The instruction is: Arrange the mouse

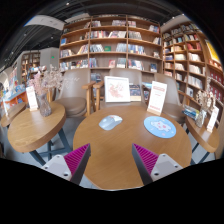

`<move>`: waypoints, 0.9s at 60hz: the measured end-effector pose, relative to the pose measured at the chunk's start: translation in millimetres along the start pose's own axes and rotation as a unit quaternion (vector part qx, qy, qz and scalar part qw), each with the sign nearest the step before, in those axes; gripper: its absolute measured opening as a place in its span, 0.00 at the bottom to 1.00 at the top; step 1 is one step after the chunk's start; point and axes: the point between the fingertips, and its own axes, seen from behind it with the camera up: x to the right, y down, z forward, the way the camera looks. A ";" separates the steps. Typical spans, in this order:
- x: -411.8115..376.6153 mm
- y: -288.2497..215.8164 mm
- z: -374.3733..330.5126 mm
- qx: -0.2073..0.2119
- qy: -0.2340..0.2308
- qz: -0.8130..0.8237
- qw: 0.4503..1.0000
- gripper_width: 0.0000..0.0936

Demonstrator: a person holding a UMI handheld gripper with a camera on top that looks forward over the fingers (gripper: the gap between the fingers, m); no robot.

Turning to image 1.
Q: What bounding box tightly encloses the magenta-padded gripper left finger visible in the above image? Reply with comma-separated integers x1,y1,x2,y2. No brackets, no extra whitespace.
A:
41,143,92,186

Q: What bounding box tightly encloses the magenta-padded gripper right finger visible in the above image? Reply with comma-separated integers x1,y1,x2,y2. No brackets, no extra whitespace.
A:
131,143,184,186

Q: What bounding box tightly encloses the grey computer mouse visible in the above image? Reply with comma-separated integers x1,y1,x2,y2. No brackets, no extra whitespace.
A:
98,114,124,131

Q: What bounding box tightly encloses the round blue mouse pad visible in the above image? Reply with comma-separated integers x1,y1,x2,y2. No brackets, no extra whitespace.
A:
143,115,177,139

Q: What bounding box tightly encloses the round wooden side table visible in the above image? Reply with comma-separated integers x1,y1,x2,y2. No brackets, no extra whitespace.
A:
7,101,73,166

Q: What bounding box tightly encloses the wooden table with dark legs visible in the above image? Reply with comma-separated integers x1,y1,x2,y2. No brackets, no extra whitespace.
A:
184,114,221,164

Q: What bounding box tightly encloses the white sign on wooden base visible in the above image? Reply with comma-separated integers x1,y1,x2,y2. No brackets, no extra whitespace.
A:
146,80,168,117

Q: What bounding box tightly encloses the stack of blue books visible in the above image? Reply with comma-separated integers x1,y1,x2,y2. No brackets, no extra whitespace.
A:
181,104,201,120

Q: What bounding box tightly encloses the glass vase with pink flowers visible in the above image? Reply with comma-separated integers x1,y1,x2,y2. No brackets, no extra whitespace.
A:
28,64,64,118

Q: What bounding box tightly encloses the dark book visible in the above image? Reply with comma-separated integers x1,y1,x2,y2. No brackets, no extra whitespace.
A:
129,83,142,102

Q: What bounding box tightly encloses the vase with dried white flowers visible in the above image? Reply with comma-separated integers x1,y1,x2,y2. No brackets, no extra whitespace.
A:
194,78,216,129

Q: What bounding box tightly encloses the small white table sign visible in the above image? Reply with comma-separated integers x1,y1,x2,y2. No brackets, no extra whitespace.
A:
206,105,220,134
25,85,39,112

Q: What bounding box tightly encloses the white framed pink flower picture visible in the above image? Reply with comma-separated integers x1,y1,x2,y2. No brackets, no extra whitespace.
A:
103,75,131,104

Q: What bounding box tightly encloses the small round wooden table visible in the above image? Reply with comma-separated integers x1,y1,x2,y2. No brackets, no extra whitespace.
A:
0,102,27,129

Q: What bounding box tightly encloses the small distant wooden bookshelf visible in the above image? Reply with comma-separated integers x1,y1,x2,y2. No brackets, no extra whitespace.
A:
20,49,42,86

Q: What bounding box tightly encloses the angled wooden bookshelf with books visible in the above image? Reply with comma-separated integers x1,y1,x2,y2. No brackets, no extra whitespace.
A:
161,21,224,111

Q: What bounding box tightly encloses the large wooden bookshelf with books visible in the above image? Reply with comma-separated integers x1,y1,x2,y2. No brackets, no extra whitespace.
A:
58,13,164,75

